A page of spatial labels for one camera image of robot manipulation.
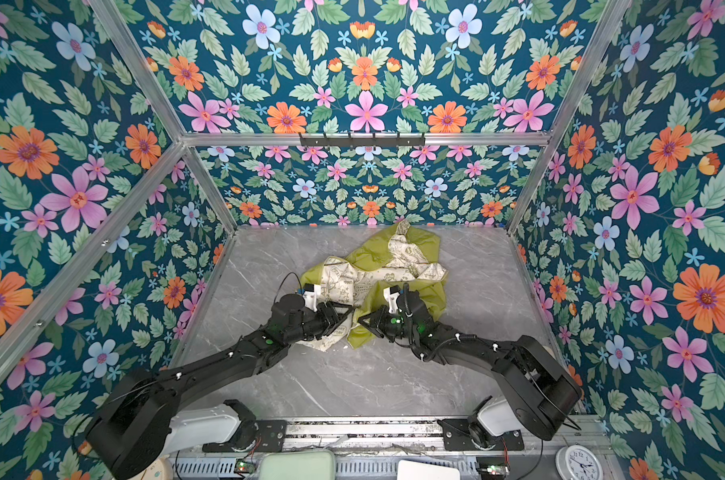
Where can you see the aluminium frame post back right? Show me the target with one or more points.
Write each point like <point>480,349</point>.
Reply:
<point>607,27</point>

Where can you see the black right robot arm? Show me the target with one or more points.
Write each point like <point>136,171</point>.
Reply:
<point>537,393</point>

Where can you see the white clock bottom right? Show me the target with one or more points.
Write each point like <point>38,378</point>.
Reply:
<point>576,462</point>

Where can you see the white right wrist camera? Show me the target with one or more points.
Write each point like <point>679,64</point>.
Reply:
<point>391,296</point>

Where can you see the aluminium frame top back bar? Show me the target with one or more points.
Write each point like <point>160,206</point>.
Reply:
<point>291,140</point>

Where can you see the white box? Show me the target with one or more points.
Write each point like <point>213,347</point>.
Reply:
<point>414,470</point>

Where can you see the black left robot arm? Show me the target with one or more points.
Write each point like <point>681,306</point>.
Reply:
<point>148,415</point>

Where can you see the green jacket with printed lining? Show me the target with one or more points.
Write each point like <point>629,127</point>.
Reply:
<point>397,255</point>

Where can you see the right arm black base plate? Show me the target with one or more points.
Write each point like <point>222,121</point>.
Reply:
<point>464,435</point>

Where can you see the pale green box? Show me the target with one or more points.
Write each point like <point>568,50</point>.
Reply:
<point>303,465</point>

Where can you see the black hook rail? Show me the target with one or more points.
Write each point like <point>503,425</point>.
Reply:
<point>349,140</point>

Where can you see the aluminium frame post back left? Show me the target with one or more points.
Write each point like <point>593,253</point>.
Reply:
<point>109,16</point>

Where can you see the beige clock bottom left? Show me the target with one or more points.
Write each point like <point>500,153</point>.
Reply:
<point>160,469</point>

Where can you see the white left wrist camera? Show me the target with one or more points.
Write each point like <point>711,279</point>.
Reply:
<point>311,294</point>

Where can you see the aluminium frame post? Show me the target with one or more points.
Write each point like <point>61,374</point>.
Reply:
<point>607,27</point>
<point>109,16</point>

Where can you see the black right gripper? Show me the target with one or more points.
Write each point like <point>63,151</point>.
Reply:
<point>379,326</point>

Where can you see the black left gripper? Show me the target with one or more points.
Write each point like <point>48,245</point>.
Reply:
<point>330,318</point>

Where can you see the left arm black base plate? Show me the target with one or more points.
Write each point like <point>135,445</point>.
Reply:
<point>260,436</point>

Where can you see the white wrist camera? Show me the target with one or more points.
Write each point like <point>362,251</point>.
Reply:
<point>311,294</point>
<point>391,296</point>

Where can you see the aluminium front rail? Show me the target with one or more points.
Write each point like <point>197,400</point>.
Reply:
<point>432,436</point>

